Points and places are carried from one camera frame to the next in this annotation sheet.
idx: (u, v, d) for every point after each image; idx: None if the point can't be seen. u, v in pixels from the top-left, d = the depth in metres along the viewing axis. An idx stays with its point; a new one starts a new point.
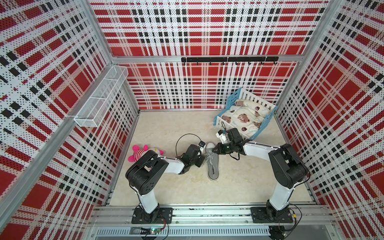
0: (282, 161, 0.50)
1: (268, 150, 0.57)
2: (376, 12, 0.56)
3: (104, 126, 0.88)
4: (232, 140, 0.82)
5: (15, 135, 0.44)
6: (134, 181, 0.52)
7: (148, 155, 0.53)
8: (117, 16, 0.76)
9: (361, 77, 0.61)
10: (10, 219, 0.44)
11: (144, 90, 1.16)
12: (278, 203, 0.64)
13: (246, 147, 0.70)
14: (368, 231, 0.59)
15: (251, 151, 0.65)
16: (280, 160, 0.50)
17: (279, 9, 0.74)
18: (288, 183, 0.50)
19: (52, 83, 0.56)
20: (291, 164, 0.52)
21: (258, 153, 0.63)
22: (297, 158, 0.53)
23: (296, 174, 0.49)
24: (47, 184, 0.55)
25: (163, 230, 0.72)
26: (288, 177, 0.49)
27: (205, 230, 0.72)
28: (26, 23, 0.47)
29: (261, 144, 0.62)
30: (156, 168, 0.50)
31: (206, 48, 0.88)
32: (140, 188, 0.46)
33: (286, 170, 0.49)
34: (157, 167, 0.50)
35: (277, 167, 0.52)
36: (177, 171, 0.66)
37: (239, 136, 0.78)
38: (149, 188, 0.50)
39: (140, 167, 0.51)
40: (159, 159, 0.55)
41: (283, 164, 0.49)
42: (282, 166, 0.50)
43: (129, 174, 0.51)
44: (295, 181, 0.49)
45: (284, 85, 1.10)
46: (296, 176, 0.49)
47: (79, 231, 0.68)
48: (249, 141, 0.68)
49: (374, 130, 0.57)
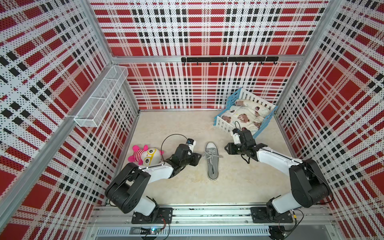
0: (304, 180, 0.45)
1: (288, 163, 0.51)
2: (376, 12, 0.56)
3: (104, 126, 0.88)
4: (245, 143, 0.77)
5: (15, 135, 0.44)
6: (114, 200, 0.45)
7: (127, 169, 0.49)
8: (117, 16, 0.76)
9: (361, 76, 0.61)
10: (10, 219, 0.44)
11: (144, 90, 1.16)
12: (281, 207, 0.63)
13: (261, 153, 0.64)
14: (368, 232, 0.59)
15: (265, 159, 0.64)
16: (303, 178, 0.45)
17: (279, 9, 0.74)
18: (308, 203, 0.45)
19: (52, 83, 0.56)
20: (312, 181, 0.47)
21: (272, 162, 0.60)
22: (319, 177, 0.48)
23: (318, 195, 0.44)
24: (47, 184, 0.55)
25: (163, 230, 0.72)
26: (308, 197, 0.45)
27: (205, 230, 0.72)
28: (26, 23, 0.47)
29: (280, 155, 0.55)
30: (137, 182, 0.46)
31: (206, 48, 0.88)
32: (121, 207, 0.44)
33: (308, 190, 0.44)
34: (137, 180, 0.46)
35: (298, 184, 0.47)
36: (166, 176, 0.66)
37: (252, 140, 0.72)
38: (132, 206, 0.46)
39: (119, 184, 0.47)
40: (140, 173, 0.51)
41: (305, 183, 0.44)
42: (304, 185, 0.45)
43: (109, 193, 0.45)
44: (316, 202, 0.44)
45: (284, 85, 1.10)
46: (318, 197, 0.44)
47: (79, 231, 0.68)
48: (265, 149, 0.62)
49: (374, 130, 0.57)
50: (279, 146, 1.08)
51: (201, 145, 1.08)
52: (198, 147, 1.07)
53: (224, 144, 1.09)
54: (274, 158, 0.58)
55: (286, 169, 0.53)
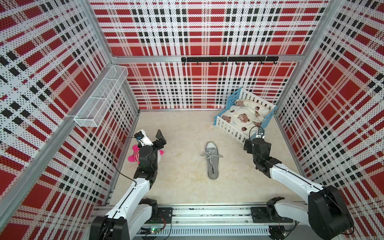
0: (325, 210, 0.41)
1: (305, 188, 0.47)
2: (376, 12, 0.56)
3: (104, 126, 0.88)
4: (257, 156, 0.70)
5: (15, 135, 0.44)
6: None
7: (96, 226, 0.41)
8: (117, 16, 0.76)
9: (361, 76, 0.61)
10: (10, 219, 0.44)
11: (144, 90, 1.16)
12: (283, 210, 0.62)
13: (277, 172, 0.59)
14: (368, 231, 0.59)
15: (279, 177, 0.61)
16: (323, 208, 0.41)
17: (279, 9, 0.74)
18: (328, 234, 0.41)
19: (52, 83, 0.56)
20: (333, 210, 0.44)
21: (287, 182, 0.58)
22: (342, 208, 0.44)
23: (340, 228, 0.41)
24: (47, 184, 0.55)
25: (164, 230, 0.72)
26: (328, 228, 0.41)
27: (205, 230, 0.72)
28: (25, 23, 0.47)
29: (297, 176, 0.52)
30: (115, 236, 0.40)
31: (206, 48, 0.88)
32: None
33: (329, 221, 0.40)
34: (114, 233, 0.45)
35: (318, 213, 0.43)
36: (145, 189, 0.57)
37: (266, 153, 0.67)
38: None
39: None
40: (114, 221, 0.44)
41: (326, 213, 0.41)
42: (324, 215, 0.41)
43: None
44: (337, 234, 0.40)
45: (284, 85, 1.10)
46: (339, 229, 0.40)
47: (79, 231, 0.68)
48: (281, 167, 0.58)
49: (374, 130, 0.57)
50: (280, 146, 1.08)
51: (201, 145, 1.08)
52: (198, 147, 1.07)
53: (224, 144, 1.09)
54: (291, 180, 0.53)
55: (303, 193, 0.49)
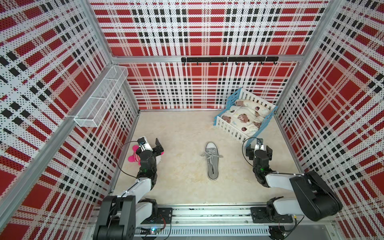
0: (307, 190, 0.45)
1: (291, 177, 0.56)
2: (376, 12, 0.56)
3: (104, 126, 0.88)
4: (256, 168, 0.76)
5: (15, 135, 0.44)
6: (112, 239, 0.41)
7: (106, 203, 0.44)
8: (117, 16, 0.76)
9: (361, 76, 0.61)
10: (10, 219, 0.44)
11: (144, 90, 1.16)
12: (282, 207, 0.62)
13: (272, 179, 0.65)
14: (368, 231, 0.59)
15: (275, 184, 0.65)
16: (305, 189, 0.45)
17: (279, 9, 0.74)
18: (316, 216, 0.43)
19: (52, 83, 0.56)
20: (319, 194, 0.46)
21: (280, 184, 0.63)
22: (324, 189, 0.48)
23: (324, 206, 0.43)
24: (47, 184, 0.55)
25: (164, 230, 0.72)
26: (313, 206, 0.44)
27: (205, 230, 0.72)
28: (25, 23, 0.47)
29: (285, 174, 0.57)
30: (125, 210, 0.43)
31: (206, 48, 0.88)
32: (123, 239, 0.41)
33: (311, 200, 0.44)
34: (124, 208, 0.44)
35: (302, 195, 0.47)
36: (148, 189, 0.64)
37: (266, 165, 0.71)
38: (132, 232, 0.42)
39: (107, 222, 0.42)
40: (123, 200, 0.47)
41: (308, 193, 0.45)
42: (306, 194, 0.45)
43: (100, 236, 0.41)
44: (324, 214, 0.42)
45: (284, 85, 1.10)
46: (324, 208, 0.42)
47: (79, 231, 0.68)
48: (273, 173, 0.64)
49: (374, 130, 0.57)
50: (280, 146, 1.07)
51: (201, 145, 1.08)
52: (198, 147, 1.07)
53: (224, 144, 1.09)
54: (281, 178, 0.59)
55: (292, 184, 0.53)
